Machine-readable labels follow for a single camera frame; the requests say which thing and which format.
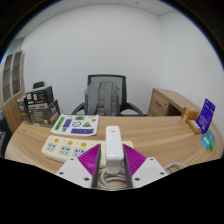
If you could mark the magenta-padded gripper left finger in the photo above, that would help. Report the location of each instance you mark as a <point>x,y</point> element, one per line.
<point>75,168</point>

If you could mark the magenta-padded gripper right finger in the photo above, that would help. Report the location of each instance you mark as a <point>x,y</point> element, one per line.
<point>148,168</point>

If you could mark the white block charger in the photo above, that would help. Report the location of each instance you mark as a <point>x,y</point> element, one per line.
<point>114,150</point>

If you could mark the cream power strip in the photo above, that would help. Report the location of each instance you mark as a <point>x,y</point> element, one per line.
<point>60,148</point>

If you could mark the white printed sticker sheet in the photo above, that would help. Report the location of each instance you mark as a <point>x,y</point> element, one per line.
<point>75,125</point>

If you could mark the small tan box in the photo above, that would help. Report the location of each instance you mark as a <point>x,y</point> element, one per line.
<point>194,126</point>

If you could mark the small blue box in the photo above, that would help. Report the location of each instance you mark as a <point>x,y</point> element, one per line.
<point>205,142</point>

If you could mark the dark printed cardboard box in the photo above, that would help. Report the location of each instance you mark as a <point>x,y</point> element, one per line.
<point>40,95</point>
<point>22,110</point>
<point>43,113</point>

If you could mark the wooden side cabinet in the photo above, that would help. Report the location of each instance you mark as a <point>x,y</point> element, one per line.
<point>163,103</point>

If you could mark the orange cardboard box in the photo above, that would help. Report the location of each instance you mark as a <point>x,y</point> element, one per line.
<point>189,114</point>

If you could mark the green box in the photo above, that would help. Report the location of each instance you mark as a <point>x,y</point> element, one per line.
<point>211,138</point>

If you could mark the grey backpack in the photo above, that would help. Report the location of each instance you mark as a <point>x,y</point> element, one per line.
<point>101,98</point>

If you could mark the dark chair at table edge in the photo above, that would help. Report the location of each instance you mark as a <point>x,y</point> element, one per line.
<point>3,140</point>

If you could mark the purple packaging pouch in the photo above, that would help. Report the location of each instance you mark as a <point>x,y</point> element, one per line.
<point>206,115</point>

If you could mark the small black chair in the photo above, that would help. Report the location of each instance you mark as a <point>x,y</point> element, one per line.
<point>38,85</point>

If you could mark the black mesh office chair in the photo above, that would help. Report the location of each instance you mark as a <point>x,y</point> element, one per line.
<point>122,80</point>

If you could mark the wooden shelf unit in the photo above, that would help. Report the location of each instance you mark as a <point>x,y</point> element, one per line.
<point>11,100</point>

